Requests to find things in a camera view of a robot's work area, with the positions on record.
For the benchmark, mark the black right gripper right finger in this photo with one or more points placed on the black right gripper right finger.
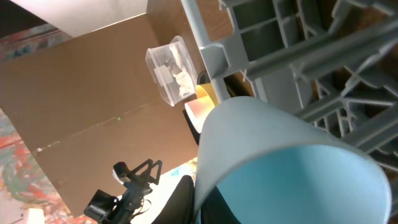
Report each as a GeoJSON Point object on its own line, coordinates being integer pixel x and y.
{"type": "Point", "coordinates": [215, 210]}

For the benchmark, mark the white label on bin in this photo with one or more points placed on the white label on bin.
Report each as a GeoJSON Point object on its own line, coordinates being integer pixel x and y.
{"type": "Point", "coordinates": [163, 75]}

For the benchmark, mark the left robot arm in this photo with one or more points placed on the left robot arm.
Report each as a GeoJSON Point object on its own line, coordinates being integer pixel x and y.
{"type": "Point", "coordinates": [105, 208]}

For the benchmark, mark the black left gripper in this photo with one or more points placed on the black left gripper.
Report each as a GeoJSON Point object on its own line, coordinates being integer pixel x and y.
{"type": "Point", "coordinates": [140, 176]}

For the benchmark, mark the yellow bowl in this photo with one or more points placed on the yellow bowl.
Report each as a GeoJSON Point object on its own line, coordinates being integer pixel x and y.
{"type": "Point", "coordinates": [206, 89]}

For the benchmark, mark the pink cup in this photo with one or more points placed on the pink cup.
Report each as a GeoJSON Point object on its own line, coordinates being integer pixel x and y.
{"type": "Point", "coordinates": [198, 110]}

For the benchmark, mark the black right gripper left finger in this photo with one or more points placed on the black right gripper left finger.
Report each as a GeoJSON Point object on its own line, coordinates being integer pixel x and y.
{"type": "Point", "coordinates": [179, 207]}

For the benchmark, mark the grey dishwasher rack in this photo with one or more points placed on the grey dishwasher rack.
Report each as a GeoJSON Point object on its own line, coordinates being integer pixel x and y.
{"type": "Point", "coordinates": [280, 53]}

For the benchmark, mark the clear plastic waste bin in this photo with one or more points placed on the clear plastic waste bin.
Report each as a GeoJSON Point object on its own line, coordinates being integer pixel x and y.
{"type": "Point", "coordinates": [158, 56]}

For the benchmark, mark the light blue cup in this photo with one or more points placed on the light blue cup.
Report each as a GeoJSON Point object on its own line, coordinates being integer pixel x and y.
{"type": "Point", "coordinates": [272, 167]}

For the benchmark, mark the round black tray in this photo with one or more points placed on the round black tray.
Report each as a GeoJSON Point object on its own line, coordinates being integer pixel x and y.
{"type": "Point", "coordinates": [202, 79]}

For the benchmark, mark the white napkin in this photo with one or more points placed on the white napkin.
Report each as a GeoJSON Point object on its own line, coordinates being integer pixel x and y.
{"type": "Point", "coordinates": [181, 69]}

